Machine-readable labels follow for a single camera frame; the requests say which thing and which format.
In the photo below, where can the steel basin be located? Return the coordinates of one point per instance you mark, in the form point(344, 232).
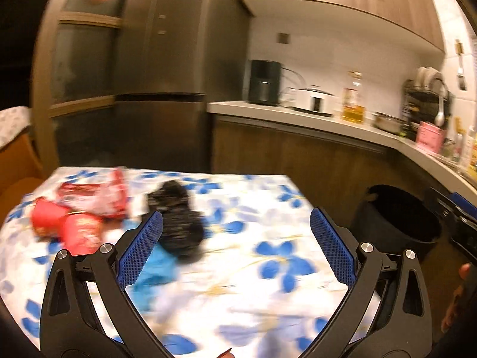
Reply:
point(387, 123)

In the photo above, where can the person's right hand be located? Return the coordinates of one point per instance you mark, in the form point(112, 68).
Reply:
point(451, 313)

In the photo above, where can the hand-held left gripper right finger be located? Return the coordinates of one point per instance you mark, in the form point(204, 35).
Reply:
point(333, 250)

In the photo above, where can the wooden kitchen counter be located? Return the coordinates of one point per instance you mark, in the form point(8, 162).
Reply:
point(279, 115)

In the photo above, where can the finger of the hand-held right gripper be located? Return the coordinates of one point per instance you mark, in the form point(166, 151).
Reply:
point(438, 207)
point(464, 203)

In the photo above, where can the black trash bin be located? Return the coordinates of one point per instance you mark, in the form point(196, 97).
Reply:
point(395, 220)

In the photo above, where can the black dish rack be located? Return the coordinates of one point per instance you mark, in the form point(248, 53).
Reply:
point(421, 97)

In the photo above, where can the dotted white cloth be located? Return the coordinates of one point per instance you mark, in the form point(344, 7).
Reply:
point(13, 125)

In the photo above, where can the cooking oil bottle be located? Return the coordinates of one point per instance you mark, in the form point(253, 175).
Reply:
point(353, 108)

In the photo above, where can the black air fryer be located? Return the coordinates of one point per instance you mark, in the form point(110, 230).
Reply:
point(264, 82)

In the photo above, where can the wooden framed glass door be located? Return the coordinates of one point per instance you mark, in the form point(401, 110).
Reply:
point(82, 63)

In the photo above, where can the orange chair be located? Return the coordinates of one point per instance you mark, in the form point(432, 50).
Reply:
point(18, 167)

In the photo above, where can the dark wall outlet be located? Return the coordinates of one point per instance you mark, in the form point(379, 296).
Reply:
point(283, 38)

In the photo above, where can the red paper cup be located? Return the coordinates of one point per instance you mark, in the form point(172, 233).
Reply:
point(82, 233)
point(48, 216)

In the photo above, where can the hanging slotted spatula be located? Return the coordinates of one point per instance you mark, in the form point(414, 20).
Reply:
point(461, 78)

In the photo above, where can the white electric cooker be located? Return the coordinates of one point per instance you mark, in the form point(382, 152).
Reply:
point(315, 100)

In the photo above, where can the white plate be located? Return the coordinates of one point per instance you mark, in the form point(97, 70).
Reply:
point(421, 74)

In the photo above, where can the white ladle spoon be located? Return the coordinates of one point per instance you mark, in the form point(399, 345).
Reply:
point(439, 113)

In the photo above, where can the wooden wall cabinets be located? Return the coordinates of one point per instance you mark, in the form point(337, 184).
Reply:
point(354, 0)

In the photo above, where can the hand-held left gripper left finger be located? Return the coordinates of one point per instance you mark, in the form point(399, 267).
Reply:
point(141, 250)

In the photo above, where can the dark grey refrigerator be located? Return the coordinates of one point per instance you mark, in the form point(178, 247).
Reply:
point(179, 63)

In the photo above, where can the red snack wrapper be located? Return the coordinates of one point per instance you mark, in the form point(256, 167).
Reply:
point(97, 194)

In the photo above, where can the white bowl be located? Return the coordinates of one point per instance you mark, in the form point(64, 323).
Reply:
point(436, 76)

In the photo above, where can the pink utensil holder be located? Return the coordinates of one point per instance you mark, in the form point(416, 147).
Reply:
point(429, 137)

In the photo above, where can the blue floral tablecloth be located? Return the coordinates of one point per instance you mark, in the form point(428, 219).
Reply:
point(242, 287)

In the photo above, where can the black plastic bag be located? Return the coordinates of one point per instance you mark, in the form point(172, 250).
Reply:
point(179, 223)

